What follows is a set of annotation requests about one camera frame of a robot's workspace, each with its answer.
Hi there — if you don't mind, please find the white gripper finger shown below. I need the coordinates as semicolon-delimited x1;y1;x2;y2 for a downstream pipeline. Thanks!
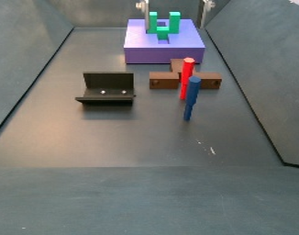
200;0;216;28
136;0;149;29

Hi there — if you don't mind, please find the brown T-shaped block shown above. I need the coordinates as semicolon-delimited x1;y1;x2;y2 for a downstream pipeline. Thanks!
149;59;221;89

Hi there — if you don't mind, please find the black angle fixture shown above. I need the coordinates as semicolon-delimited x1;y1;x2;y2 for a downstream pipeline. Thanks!
74;72;134;104

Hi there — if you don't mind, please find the green U-shaped block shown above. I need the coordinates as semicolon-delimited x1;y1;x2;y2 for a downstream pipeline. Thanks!
146;12;181;40

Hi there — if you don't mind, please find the purple base block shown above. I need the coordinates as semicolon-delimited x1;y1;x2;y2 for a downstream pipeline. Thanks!
124;19;205;64

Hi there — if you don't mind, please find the red peg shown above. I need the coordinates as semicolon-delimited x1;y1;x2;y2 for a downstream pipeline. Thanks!
180;57;194;100

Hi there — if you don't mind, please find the blue peg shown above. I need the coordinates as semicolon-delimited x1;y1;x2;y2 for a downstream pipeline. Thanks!
184;76;201;121

